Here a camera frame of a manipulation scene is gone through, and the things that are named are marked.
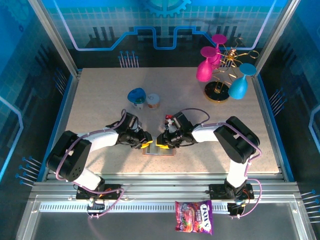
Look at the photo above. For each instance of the small magenta wine glass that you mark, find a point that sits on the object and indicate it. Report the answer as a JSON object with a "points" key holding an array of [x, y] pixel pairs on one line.
{"points": [[219, 39]]}

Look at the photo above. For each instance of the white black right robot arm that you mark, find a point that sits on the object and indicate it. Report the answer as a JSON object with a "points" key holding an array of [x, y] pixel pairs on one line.
{"points": [[237, 140]]}

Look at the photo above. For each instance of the aluminium table side rail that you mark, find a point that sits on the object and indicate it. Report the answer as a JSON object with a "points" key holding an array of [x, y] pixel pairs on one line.
{"points": [[70, 100], [263, 100]]}

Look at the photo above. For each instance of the orange can with white lid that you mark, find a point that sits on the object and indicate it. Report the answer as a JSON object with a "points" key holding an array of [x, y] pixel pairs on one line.
{"points": [[153, 101]]}

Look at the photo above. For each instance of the aluminium frame post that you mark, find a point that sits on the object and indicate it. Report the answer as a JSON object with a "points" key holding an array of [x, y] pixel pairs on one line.
{"points": [[55, 37], [274, 37]]}

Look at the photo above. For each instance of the large magenta wine glass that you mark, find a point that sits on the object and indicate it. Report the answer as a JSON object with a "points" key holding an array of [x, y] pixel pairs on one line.
{"points": [[203, 71]]}

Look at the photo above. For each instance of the purple candy bag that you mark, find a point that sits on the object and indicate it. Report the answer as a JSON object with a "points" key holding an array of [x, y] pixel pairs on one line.
{"points": [[193, 217]]}

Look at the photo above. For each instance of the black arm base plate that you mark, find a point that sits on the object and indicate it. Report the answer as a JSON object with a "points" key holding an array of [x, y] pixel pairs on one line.
{"points": [[111, 187], [216, 188]]}

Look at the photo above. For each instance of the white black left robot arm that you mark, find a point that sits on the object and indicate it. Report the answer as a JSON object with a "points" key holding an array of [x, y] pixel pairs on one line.
{"points": [[67, 157]]}

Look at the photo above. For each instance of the blue wine glass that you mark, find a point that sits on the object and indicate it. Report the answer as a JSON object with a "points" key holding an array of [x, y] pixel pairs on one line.
{"points": [[238, 88]]}

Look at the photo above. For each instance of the brown leather card holder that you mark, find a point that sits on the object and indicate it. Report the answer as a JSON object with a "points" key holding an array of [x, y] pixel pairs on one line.
{"points": [[160, 152]]}

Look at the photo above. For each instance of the small controller board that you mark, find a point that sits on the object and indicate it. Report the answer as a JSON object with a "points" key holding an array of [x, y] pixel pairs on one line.
{"points": [[96, 207], [235, 210]]}

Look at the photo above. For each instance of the white cup with blue lid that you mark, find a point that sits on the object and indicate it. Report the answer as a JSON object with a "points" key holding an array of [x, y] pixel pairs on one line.
{"points": [[136, 96]]}

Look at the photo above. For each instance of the aluminium front frame rail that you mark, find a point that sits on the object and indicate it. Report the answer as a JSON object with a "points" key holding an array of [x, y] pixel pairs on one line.
{"points": [[162, 185]]}

